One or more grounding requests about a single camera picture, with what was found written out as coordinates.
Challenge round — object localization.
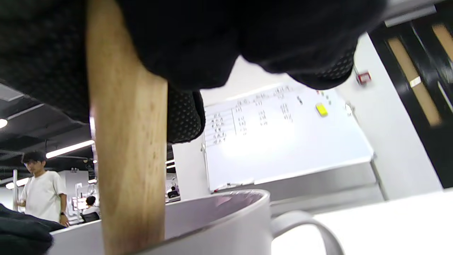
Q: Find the person's left hand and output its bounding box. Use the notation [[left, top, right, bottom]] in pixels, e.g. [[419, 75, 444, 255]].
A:
[[0, 204, 68, 255]]

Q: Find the black door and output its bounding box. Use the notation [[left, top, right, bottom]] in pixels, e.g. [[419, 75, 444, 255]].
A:
[[368, 0, 453, 188]]

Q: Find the person's right hand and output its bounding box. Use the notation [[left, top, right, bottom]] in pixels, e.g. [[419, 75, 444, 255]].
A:
[[0, 0, 386, 144]]

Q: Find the black whisk with wooden handle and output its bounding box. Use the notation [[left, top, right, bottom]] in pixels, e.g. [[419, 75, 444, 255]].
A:
[[87, 0, 168, 255]]

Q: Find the grey salad bowl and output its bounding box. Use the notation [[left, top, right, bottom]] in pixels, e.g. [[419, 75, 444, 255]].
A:
[[46, 189, 345, 255]]

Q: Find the whiteboard on metal stand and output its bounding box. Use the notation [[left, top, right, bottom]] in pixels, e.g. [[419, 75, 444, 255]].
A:
[[201, 83, 387, 215]]

